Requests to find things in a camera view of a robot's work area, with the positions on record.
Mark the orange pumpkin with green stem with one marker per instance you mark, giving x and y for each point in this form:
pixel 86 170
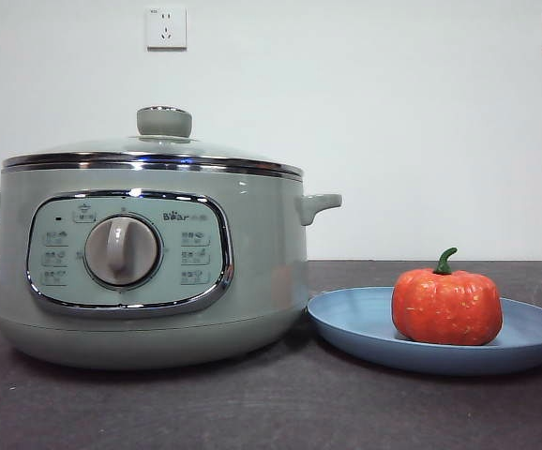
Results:
pixel 447 307

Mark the pale green electric steamer pot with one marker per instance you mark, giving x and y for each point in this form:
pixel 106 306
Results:
pixel 261 262

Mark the glass lid with green knob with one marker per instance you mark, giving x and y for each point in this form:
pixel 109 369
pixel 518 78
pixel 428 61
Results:
pixel 164 123

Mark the white wall socket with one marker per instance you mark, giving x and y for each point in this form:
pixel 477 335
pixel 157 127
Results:
pixel 166 28

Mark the blue round plate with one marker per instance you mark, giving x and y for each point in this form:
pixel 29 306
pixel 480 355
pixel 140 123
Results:
pixel 355 323

